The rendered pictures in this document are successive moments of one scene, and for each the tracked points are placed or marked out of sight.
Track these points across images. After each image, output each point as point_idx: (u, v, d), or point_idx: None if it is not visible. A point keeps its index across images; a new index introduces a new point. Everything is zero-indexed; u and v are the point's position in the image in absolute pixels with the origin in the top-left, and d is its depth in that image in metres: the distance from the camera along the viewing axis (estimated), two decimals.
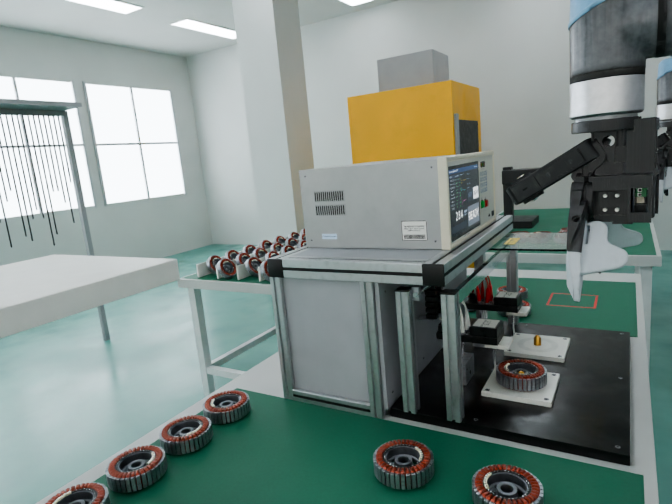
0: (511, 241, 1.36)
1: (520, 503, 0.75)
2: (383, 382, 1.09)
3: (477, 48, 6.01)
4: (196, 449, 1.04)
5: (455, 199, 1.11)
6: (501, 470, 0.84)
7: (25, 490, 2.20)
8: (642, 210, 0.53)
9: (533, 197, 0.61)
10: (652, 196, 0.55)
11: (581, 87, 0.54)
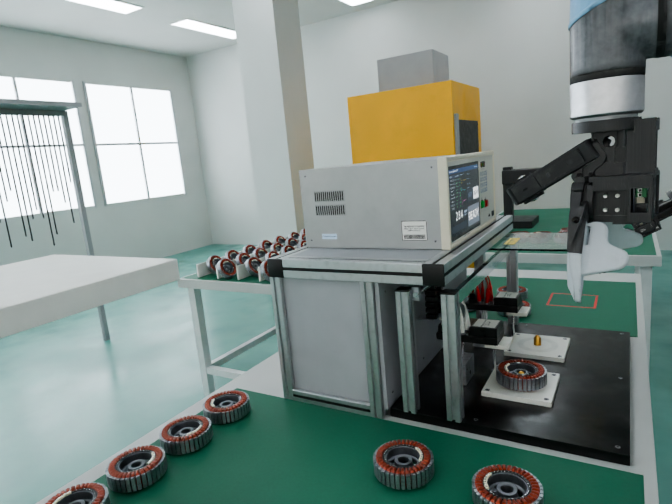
0: (511, 241, 1.36)
1: (520, 503, 0.75)
2: (383, 382, 1.09)
3: (477, 48, 6.01)
4: (196, 449, 1.04)
5: (455, 199, 1.11)
6: (501, 470, 0.84)
7: (25, 490, 2.20)
8: (642, 210, 0.53)
9: (533, 197, 0.62)
10: (652, 196, 0.55)
11: (581, 87, 0.54)
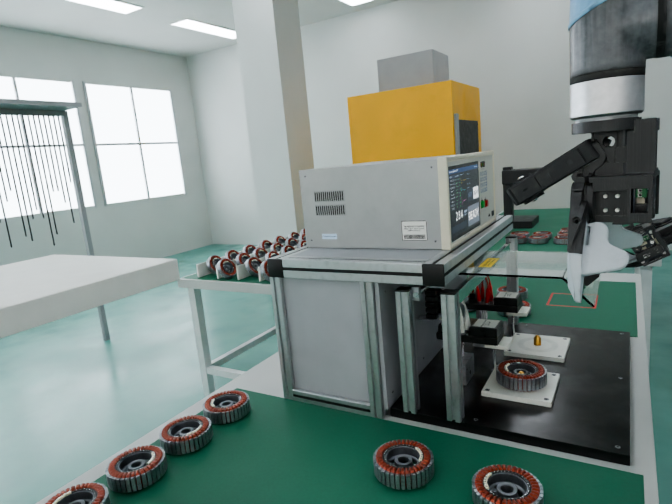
0: (488, 263, 1.14)
1: (520, 503, 0.75)
2: (383, 382, 1.09)
3: (477, 48, 6.01)
4: (196, 449, 1.04)
5: (455, 199, 1.11)
6: (501, 470, 0.84)
7: (25, 490, 2.20)
8: (642, 210, 0.53)
9: (533, 198, 0.61)
10: (652, 196, 0.55)
11: (581, 88, 0.54)
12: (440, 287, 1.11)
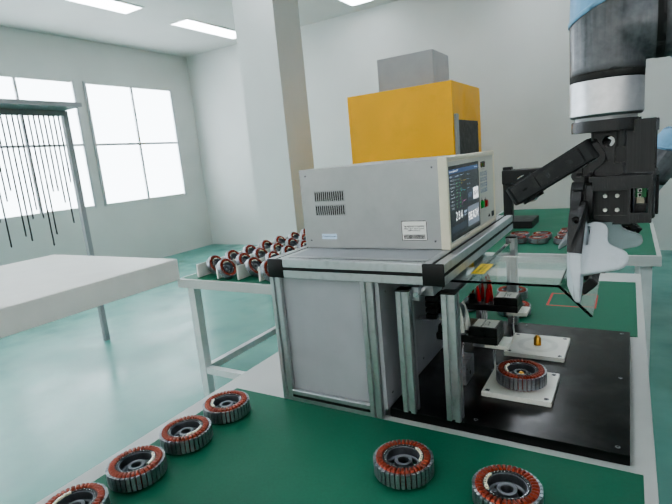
0: (481, 269, 1.09)
1: (520, 503, 0.75)
2: (383, 382, 1.09)
3: (477, 48, 6.01)
4: (196, 449, 1.04)
5: (455, 199, 1.11)
6: (501, 470, 0.84)
7: (25, 490, 2.20)
8: (642, 210, 0.53)
9: (533, 197, 0.61)
10: (652, 196, 0.55)
11: (581, 87, 0.54)
12: (431, 295, 1.06)
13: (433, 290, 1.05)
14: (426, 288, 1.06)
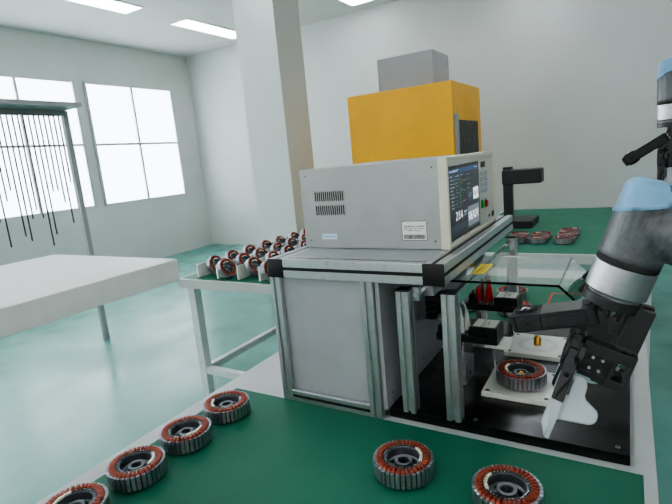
0: (481, 269, 1.09)
1: (520, 503, 0.75)
2: (383, 382, 1.09)
3: (477, 48, 6.01)
4: (196, 449, 1.04)
5: (455, 199, 1.11)
6: (501, 470, 0.84)
7: (25, 490, 2.20)
8: (618, 380, 0.64)
9: (531, 330, 0.69)
10: None
11: (608, 269, 0.61)
12: (431, 295, 1.06)
13: (433, 290, 1.05)
14: (426, 288, 1.06)
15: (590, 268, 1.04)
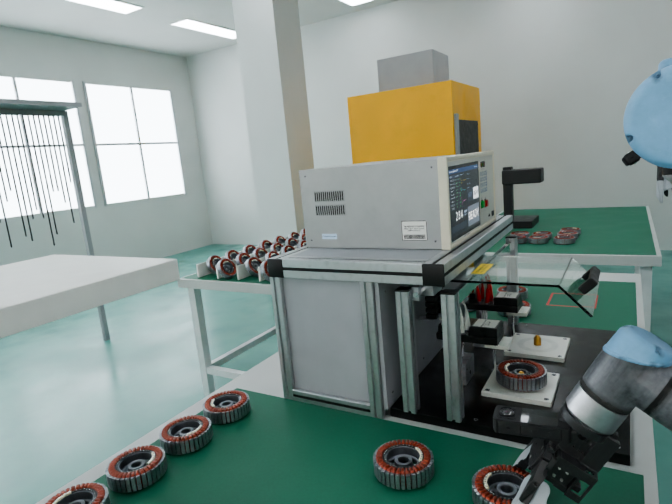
0: (481, 269, 1.09)
1: None
2: (383, 382, 1.09)
3: (477, 48, 6.01)
4: (196, 449, 1.04)
5: (455, 199, 1.11)
6: (501, 470, 0.84)
7: (25, 490, 2.20)
8: (576, 490, 0.73)
9: (509, 432, 0.77)
10: None
11: (590, 403, 0.69)
12: (431, 295, 1.06)
13: (433, 290, 1.05)
14: (426, 288, 1.06)
15: (590, 268, 1.04)
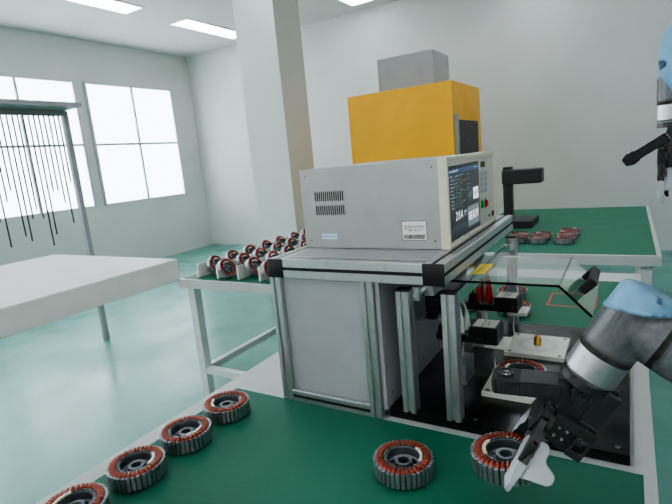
0: (481, 269, 1.09)
1: None
2: (383, 382, 1.09)
3: (477, 48, 6.01)
4: (196, 449, 1.04)
5: (455, 199, 1.11)
6: (500, 436, 0.83)
7: (25, 490, 2.20)
8: (576, 450, 0.72)
9: (508, 392, 0.76)
10: None
11: (590, 358, 0.68)
12: (431, 295, 1.06)
13: (433, 290, 1.05)
14: (426, 288, 1.06)
15: (590, 268, 1.04)
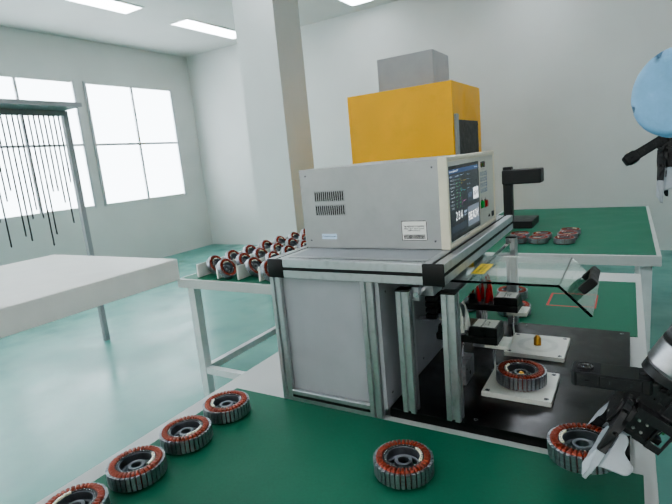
0: (481, 269, 1.09)
1: None
2: (383, 382, 1.09)
3: (477, 48, 6.01)
4: (196, 449, 1.04)
5: (455, 199, 1.11)
6: (576, 427, 0.86)
7: (25, 490, 2.20)
8: (656, 443, 0.75)
9: (587, 385, 0.79)
10: None
11: None
12: (431, 295, 1.06)
13: (433, 290, 1.05)
14: (426, 288, 1.06)
15: (590, 268, 1.04)
